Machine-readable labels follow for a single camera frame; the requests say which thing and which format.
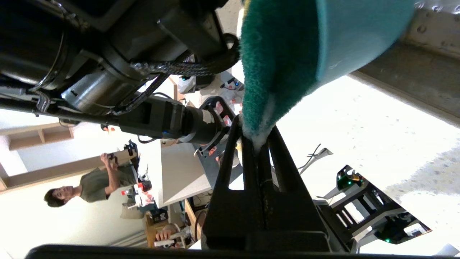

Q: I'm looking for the blue plastic bowl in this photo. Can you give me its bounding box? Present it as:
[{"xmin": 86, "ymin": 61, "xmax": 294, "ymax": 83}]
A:
[{"xmin": 316, "ymin": 0, "xmax": 417, "ymax": 85}]

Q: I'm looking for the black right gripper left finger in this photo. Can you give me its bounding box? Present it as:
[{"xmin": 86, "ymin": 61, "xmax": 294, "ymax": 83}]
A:
[{"xmin": 201, "ymin": 117, "xmax": 268, "ymax": 251}]

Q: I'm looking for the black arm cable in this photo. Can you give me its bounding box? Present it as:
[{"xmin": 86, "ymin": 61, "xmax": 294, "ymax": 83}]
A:
[{"xmin": 111, "ymin": 34, "xmax": 240, "ymax": 115}]

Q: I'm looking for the black frame machine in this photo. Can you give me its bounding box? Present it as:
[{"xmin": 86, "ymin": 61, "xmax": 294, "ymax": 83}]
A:
[{"xmin": 313, "ymin": 165, "xmax": 432, "ymax": 249}]

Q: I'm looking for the light wood wall shelf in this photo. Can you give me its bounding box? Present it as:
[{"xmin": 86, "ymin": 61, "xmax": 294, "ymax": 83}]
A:
[{"xmin": 0, "ymin": 122, "xmax": 75, "ymax": 151}]

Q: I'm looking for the light wood wall beam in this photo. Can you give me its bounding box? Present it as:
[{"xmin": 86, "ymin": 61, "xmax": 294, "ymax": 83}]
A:
[{"xmin": 0, "ymin": 149, "xmax": 133, "ymax": 195}]

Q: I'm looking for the white table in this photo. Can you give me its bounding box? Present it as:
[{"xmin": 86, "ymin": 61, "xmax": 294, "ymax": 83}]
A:
[{"xmin": 138, "ymin": 140, "xmax": 213, "ymax": 209}]

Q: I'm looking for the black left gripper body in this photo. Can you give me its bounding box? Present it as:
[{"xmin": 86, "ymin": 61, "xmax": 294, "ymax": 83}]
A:
[{"xmin": 119, "ymin": 0, "xmax": 230, "ymax": 62}]

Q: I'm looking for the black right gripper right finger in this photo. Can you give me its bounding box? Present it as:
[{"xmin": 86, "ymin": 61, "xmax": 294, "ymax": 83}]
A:
[{"xmin": 259, "ymin": 126, "xmax": 331, "ymax": 251}]

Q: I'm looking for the green and yellow sponge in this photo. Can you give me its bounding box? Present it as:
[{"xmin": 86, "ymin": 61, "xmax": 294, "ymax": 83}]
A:
[{"xmin": 239, "ymin": 0, "xmax": 320, "ymax": 151}]

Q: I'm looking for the person in olive shirt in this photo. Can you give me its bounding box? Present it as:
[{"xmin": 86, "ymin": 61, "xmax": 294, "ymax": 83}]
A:
[{"xmin": 44, "ymin": 153, "xmax": 139, "ymax": 208}]

